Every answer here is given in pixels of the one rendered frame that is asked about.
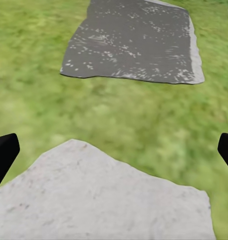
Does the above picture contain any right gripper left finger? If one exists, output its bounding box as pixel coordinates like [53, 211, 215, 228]
[0, 133, 20, 183]

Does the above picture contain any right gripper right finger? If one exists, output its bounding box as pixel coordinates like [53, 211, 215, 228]
[218, 132, 228, 165]

